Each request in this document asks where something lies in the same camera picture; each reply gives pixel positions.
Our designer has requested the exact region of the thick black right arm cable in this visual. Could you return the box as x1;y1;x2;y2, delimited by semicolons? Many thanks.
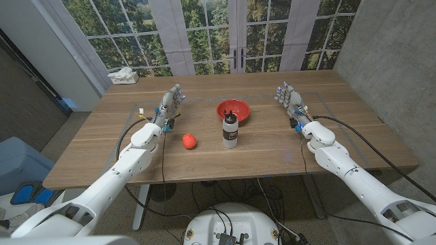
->
311;115;436;203

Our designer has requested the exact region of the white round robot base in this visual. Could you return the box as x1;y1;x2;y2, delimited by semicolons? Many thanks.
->
183;202;282;245

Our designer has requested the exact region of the blue grey seat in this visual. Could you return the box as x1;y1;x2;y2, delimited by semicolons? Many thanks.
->
0;136;55;197

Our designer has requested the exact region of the light blue tape piece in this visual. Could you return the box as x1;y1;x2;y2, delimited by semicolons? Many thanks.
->
61;97;78;110

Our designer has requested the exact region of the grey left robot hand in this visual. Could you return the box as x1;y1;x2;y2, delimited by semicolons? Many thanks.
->
152;83;187;132

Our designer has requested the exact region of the red tomato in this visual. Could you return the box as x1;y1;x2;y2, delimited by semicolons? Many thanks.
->
182;133;198;150

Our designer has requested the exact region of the white sneaker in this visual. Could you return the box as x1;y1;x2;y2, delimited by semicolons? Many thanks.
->
6;203;45;232

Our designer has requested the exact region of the black floor cable tangle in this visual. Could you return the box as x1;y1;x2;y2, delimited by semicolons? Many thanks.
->
190;178;285;214

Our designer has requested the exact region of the white squeeze bottle black cap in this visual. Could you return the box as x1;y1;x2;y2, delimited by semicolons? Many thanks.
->
222;110;239;150

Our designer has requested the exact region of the white tissue box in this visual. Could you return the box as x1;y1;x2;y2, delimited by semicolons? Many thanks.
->
107;66;140;85

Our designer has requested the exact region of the blue black foot pedal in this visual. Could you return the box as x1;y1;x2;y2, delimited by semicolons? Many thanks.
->
10;180;65;207

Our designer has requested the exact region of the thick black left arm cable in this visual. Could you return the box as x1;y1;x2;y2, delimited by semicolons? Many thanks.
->
115;117;193;221

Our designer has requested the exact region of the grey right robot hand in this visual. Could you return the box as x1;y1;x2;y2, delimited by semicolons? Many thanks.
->
274;81;313;127

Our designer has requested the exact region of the white table leg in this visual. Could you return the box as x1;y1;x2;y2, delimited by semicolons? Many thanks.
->
131;184;151;231

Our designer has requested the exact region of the dark grey table leg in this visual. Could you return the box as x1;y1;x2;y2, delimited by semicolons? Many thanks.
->
302;175;326;220

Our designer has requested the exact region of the red bowl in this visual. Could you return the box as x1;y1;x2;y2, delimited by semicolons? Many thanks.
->
216;99;251;127

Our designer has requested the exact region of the round black floor fan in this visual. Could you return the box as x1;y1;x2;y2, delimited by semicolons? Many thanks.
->
149;182;177;203

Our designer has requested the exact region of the printed window backdrop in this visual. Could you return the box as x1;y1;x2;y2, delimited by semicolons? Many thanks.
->
30;0;362;98

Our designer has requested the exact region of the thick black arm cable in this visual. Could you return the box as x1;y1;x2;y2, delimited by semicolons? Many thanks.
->
311;115;436;203
115;117;193;221

